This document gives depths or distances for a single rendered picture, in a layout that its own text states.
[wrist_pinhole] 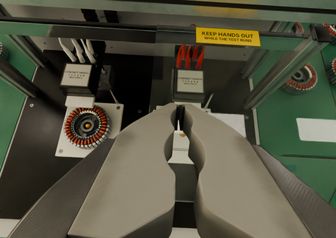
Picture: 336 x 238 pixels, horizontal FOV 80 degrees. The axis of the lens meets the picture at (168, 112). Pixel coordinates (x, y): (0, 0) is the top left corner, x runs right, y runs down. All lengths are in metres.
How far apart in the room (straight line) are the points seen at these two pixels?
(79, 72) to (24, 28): 0.12
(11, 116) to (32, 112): 0.07
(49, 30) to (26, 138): 0.33
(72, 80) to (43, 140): 0.21
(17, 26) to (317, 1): 0.45
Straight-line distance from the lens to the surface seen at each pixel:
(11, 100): 0.74
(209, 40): 0.32
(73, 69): 0.49
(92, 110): 0.55
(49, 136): 0.62
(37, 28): 0.42
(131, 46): 0.64
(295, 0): 0.35
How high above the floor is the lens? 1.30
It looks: 68 degrees down
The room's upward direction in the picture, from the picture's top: 5 degrees clockwise
